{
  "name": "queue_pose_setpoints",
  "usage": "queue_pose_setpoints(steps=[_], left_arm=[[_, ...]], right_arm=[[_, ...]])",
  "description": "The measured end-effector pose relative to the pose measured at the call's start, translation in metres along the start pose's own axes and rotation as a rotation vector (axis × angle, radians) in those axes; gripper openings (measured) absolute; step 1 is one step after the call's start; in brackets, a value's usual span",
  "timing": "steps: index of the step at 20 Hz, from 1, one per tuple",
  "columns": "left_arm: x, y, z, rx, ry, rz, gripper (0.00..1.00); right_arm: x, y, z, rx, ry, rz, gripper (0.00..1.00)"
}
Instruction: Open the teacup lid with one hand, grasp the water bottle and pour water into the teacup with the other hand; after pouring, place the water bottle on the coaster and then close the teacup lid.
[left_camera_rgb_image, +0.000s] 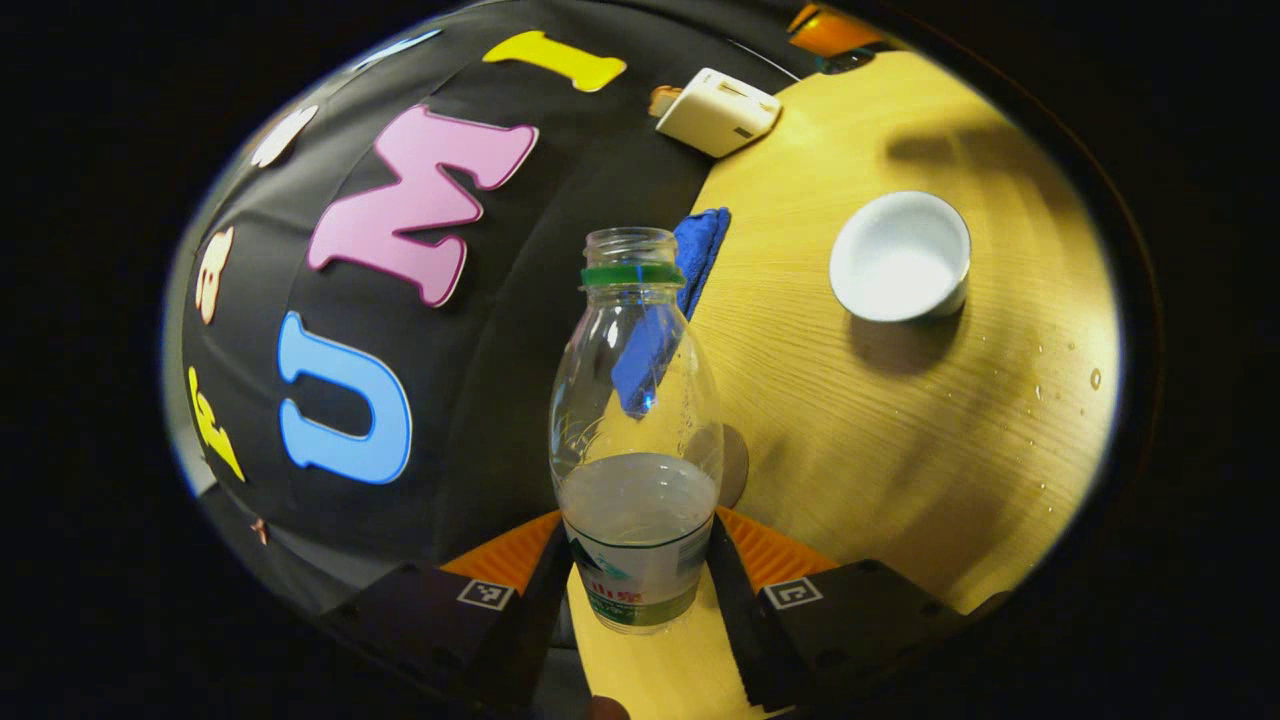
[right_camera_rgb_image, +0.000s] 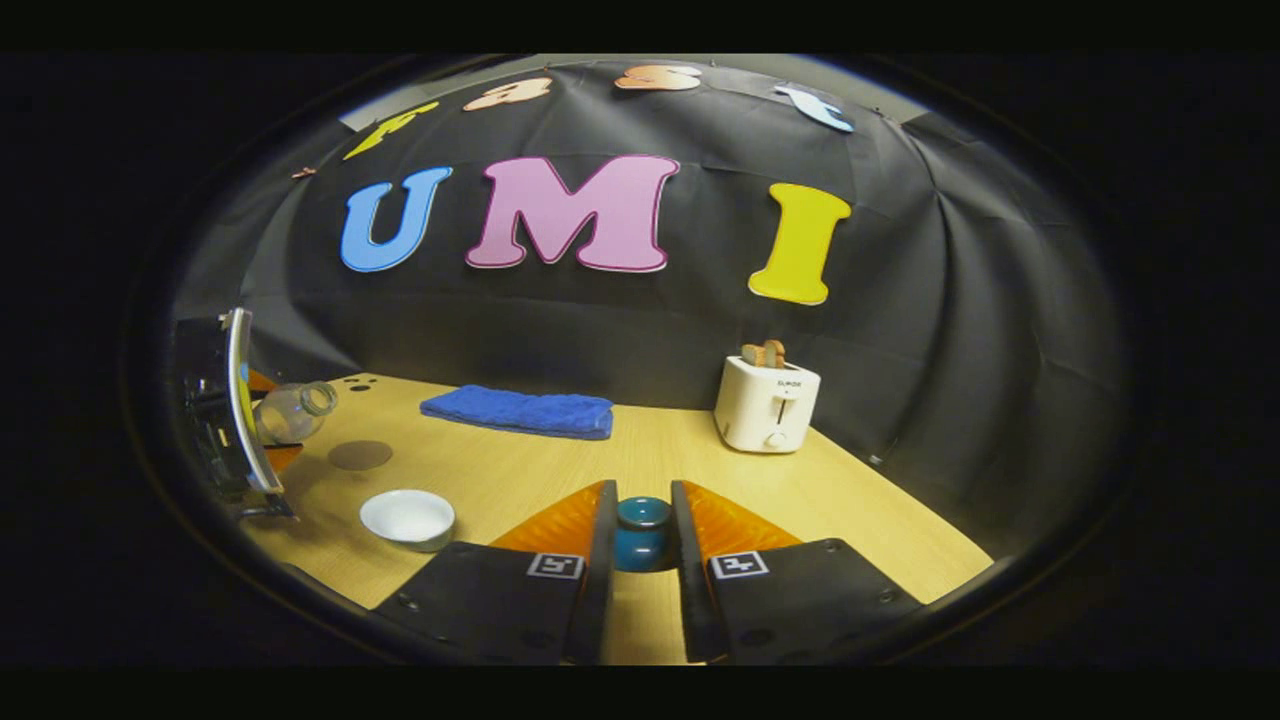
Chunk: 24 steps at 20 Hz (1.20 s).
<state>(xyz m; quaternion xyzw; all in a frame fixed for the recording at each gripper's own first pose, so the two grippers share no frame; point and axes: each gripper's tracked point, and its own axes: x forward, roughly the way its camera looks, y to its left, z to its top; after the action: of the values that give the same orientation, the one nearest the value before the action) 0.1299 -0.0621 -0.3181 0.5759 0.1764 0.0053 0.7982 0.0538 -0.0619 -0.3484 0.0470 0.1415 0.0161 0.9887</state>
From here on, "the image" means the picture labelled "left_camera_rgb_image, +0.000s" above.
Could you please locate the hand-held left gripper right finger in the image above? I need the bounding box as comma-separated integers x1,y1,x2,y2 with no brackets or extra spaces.
705,505,1011,711

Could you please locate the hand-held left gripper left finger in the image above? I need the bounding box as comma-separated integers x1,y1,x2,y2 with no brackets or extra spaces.
320,510,576,706

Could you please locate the round brown coaster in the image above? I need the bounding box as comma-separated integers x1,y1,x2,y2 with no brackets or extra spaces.
715,423,751,509

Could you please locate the clear plastic water bottle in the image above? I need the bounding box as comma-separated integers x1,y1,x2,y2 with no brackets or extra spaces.
548,227,726,636

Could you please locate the white teacup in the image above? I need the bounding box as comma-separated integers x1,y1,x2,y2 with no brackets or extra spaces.
828,190,973,324

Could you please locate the white toaster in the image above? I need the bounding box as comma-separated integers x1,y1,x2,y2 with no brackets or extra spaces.
655,67,784,159

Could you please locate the blue folded towel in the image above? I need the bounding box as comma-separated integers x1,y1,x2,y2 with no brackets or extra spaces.
610,207,733,419

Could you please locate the black backdrop cloth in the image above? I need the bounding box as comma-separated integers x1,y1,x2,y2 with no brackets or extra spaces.
165,0,831,621

